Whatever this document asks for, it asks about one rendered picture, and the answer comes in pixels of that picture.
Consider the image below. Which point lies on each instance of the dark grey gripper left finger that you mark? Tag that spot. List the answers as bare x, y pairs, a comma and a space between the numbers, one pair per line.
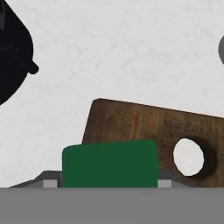
46, 176

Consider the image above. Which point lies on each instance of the brown wooden cutting board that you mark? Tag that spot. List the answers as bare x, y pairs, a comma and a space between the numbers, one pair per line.
131, 122

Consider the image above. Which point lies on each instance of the green sponge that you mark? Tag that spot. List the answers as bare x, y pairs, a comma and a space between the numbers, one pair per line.
110, 164

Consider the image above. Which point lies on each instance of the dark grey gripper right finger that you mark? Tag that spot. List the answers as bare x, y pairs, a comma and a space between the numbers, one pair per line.
164, 180

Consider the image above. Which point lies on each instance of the black round pot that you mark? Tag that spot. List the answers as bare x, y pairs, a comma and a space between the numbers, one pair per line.
13, 52

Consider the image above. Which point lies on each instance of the dark grey round object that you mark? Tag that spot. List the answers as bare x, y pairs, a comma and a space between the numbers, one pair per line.
221, 52

